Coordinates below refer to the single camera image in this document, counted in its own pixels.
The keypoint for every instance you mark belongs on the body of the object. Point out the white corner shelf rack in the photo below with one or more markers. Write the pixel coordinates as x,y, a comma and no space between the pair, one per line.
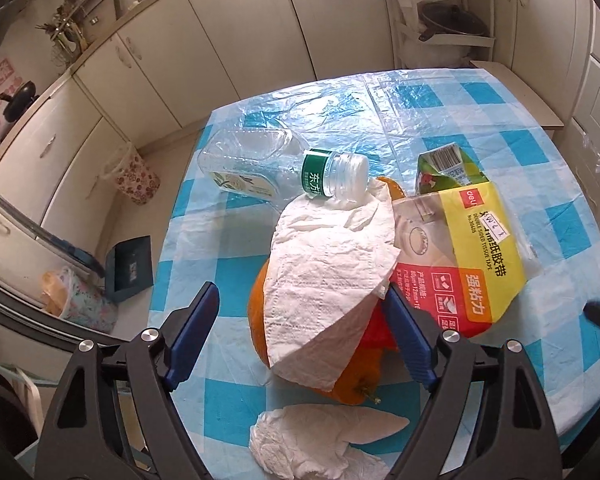
441,49

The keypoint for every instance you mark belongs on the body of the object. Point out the black kettle on counter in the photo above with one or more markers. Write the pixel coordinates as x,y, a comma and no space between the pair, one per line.
19,102

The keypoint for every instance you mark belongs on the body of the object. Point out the yellow red tape package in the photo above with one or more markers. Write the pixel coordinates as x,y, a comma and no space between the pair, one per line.
460,259

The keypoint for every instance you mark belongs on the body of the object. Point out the green drink carton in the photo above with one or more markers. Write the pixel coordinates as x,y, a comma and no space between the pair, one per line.
445,167

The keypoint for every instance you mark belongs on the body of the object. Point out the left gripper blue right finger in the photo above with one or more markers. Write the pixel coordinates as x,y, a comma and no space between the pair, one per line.
417,353

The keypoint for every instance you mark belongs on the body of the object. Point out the orange peel pile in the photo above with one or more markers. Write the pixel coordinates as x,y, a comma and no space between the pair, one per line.
360,359

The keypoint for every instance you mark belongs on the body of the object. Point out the blue white checkered tablecloth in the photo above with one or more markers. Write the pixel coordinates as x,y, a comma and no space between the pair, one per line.
300,285

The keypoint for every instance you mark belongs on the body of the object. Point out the white tissue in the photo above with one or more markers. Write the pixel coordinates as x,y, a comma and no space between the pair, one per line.
319,441

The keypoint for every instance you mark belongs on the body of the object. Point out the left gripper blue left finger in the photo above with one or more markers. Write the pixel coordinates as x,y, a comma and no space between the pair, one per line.
185,332

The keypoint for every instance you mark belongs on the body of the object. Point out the clear plastic bottle green label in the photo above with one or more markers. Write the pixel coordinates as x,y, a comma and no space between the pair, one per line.
279,165

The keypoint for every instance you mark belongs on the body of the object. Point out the dark blue dustpan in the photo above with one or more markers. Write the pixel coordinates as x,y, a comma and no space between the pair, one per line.
128,269

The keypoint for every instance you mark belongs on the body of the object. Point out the black wok pan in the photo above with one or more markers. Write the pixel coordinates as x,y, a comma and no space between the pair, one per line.
448,18

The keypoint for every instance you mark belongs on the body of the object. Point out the floral bucket with bag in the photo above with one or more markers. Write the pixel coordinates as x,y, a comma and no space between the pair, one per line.
69,297

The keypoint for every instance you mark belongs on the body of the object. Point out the large white paper towel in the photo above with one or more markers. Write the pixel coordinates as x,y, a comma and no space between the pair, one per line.
325,279

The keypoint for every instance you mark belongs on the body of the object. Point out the small beige wooden stool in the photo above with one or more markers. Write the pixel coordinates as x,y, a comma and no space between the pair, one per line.
540,111

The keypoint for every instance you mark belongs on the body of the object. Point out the floral waste basket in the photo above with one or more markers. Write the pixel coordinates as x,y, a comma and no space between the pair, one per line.
128,172

